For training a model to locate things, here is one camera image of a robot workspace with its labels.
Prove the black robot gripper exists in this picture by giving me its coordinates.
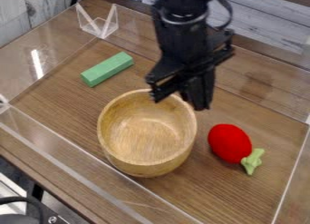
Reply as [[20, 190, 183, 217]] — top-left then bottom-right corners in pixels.
[[146, 0, 234, 111]]

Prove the red plush strawberry toy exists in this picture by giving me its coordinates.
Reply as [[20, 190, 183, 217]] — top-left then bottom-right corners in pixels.
[[207, 123, 265, 175]]

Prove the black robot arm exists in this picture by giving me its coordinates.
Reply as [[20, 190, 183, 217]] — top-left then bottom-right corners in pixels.
[[146, 0, 234, 111]]

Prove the green rectangular block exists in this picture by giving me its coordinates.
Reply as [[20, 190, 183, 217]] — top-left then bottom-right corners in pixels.
[[81, 52, 135, 87]]

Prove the wooden bowl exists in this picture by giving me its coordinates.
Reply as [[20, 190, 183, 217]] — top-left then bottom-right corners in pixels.
[[97, 89, 198, 178]]

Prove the clear acrylic corner bracket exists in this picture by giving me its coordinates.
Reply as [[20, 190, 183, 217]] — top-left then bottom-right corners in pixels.
[[75, 4, 119, 39]]

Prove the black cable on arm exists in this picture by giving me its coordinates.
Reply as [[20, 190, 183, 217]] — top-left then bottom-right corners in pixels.
[[211, 0, 236, 32]]

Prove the black metal frame with screw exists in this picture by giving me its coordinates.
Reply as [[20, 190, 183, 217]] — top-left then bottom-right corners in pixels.
[[26, 184, 71, 224]]

